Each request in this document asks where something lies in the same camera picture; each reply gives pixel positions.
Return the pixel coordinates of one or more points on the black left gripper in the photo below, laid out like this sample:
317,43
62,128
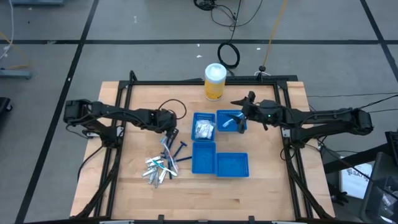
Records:
164,121

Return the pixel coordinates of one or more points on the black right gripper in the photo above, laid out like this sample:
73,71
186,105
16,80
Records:
258,112

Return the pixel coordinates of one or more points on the blue toothbrush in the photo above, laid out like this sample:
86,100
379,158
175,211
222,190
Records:
164,141

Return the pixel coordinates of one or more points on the red toothbrush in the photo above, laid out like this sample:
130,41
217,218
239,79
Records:
172,161

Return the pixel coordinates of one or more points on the round white cotton pad pack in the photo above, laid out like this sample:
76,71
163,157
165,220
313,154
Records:
200,134

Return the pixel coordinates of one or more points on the clear packet of white cotton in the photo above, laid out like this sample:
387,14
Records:
199,125
207,126

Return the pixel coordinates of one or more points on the teal toothbrush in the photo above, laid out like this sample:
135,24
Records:
158,165

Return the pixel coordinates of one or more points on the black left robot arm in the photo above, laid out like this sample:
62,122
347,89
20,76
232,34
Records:
124,112

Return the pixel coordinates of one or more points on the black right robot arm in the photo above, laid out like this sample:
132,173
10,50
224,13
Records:
326,116

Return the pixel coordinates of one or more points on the wide blue plastic basket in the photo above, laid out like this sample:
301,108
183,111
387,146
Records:
232,165
224,115

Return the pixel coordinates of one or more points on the yellow wipes canister white lid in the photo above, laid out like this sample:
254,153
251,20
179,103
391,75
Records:
214,87

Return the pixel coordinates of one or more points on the black slanted metal bar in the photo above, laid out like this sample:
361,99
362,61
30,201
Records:
348,160

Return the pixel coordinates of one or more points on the black clamp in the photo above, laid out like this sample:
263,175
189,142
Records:
339,196

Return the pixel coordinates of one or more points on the white printed box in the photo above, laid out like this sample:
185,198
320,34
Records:
354,183

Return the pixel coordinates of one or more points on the black equipment cart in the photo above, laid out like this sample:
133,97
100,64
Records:
382,186

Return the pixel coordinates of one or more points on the grey metal base bar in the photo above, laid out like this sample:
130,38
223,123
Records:
15,74

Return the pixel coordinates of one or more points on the black equipment piece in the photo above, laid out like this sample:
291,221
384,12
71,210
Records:
3,104

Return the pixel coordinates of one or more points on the grey-blue metal base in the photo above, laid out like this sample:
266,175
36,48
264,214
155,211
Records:
37,2

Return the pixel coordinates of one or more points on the black aluminium table frame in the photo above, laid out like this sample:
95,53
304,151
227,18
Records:
171,83

